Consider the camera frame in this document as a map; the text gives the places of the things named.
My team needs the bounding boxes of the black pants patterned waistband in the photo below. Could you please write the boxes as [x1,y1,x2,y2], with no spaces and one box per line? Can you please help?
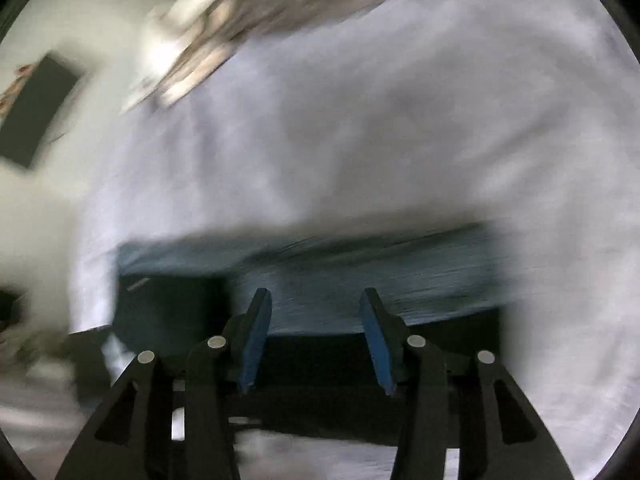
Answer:
[111,224,504,445]

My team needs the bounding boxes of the cluttered items on floor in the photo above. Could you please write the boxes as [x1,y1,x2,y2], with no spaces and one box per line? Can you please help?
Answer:
[1,287,111,402]

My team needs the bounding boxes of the light grey bed cover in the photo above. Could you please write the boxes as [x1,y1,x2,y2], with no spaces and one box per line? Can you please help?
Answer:
[70,0,639,479]

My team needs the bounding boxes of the beige crumpled blanket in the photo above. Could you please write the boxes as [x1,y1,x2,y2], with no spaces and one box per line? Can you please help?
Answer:
[122,0,382,110]

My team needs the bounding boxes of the dark wall-mounted screen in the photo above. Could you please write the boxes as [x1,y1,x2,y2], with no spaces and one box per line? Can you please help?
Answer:
[1,52,81,168]

